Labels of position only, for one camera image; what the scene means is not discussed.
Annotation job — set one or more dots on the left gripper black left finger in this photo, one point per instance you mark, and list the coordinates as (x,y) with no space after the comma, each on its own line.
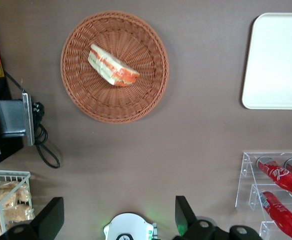
(51,215)

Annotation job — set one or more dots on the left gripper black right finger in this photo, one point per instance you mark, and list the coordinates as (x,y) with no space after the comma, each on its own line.
(183,212)

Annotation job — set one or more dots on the small beige snack item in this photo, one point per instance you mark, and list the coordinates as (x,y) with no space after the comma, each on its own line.
(110,66)

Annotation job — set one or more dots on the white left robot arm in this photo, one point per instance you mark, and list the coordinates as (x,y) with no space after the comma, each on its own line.
(128,225)

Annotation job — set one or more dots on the round brown wicker basket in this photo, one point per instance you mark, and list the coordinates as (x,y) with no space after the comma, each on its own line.
(140,100)

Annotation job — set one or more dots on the cream plastic tray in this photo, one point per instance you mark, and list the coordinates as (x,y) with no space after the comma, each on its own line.
(276,62)

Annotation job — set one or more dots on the clear acrylic bottle rack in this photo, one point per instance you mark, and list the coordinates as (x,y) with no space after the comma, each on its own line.
(246,180)

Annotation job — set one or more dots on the grey metal box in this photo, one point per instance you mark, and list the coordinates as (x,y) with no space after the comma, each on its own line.
(8,115)

